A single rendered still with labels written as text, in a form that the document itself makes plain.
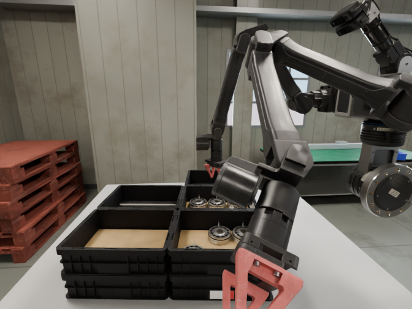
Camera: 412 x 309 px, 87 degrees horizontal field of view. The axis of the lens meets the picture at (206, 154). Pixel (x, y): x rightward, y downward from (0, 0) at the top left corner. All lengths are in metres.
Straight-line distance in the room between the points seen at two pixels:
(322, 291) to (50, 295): 1.08
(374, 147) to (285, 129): 0.61
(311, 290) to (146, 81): 2.40
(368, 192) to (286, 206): 0.64
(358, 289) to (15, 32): 4.40
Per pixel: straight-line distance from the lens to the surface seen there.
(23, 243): 2.67
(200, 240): 1.06
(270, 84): 0.53
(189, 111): 2.69
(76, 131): 3.91
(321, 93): 1.14
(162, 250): 0.86
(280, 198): 0.33
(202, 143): 1.02
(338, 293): 1.16
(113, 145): 2.88
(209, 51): 3.58
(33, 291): 1.24
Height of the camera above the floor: 1.45
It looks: 14 degrees down
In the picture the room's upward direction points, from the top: straight up
